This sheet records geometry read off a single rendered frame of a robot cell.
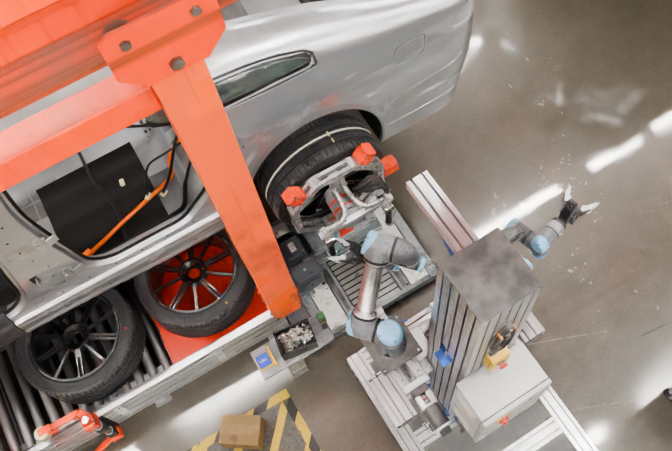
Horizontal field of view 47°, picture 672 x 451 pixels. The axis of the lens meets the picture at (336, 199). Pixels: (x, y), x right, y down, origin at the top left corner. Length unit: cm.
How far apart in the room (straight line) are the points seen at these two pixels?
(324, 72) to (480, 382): 149
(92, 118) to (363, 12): 164
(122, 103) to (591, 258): 337
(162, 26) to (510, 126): 362
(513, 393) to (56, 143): 206
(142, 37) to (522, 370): 214
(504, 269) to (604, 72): 313
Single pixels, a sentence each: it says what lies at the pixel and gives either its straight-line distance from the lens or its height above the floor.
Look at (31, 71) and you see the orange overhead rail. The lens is 199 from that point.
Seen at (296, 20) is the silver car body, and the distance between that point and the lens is 338.
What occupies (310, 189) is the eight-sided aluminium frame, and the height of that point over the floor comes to 109.
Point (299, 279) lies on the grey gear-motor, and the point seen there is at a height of 40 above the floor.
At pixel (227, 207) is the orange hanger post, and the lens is 284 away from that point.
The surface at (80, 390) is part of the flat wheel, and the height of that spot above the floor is 50.
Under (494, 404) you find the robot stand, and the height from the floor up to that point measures 123.
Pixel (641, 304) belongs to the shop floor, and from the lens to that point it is 488.
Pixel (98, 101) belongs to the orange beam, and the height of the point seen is 273.
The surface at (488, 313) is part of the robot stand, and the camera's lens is 255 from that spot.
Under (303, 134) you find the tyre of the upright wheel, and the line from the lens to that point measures 383.
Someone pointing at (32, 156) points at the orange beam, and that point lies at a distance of 224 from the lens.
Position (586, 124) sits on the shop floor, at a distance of 532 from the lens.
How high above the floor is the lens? 446
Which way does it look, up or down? 64 degrees down
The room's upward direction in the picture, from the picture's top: 11 degrees counter-clockwise
